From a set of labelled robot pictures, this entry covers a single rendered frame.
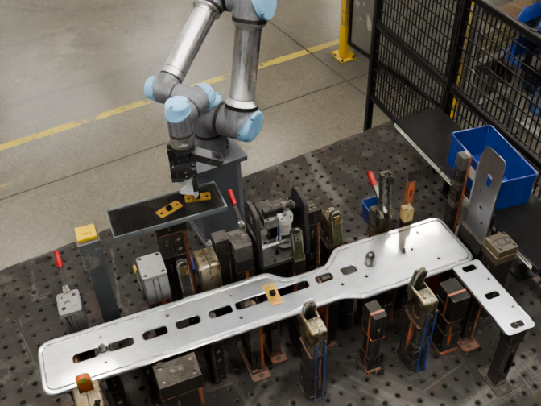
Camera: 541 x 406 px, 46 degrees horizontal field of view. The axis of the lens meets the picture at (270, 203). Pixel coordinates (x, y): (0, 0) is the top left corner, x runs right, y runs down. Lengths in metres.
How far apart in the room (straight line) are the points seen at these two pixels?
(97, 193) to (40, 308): 1.63
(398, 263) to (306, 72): 3.09
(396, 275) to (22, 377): 1.29
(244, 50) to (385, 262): 0.83
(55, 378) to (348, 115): 3.11
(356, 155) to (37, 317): 1.55
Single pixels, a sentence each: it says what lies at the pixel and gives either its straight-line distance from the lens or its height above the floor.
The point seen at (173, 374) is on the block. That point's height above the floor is 1.03.
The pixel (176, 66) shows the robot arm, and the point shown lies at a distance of 2.03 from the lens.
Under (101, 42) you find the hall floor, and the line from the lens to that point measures 5.72.
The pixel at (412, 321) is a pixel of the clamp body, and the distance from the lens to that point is 2.05.
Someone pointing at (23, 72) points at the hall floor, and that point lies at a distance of 5.50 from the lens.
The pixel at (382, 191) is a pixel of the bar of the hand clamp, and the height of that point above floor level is 1.16.
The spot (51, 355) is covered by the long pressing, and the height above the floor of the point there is 1.00.
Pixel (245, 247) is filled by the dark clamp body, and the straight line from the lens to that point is 2.03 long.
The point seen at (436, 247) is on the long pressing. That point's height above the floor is 1.00.
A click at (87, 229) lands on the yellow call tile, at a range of 2.06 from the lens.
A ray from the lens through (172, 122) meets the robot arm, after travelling 1.87.
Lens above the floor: 2.53
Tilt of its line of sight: 42 degrees down
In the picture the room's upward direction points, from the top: 2 degrees counter-clockwise
